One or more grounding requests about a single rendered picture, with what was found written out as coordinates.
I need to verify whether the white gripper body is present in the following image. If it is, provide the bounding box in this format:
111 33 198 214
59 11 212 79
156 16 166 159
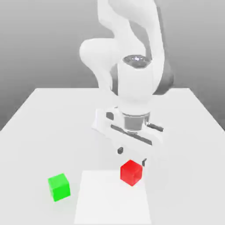
91 121 164 160

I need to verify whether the small green cube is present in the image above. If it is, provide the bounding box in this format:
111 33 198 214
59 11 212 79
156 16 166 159
47 173 71 203

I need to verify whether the small red cube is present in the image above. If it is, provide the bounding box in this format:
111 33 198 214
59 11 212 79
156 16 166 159
120 159 143 187

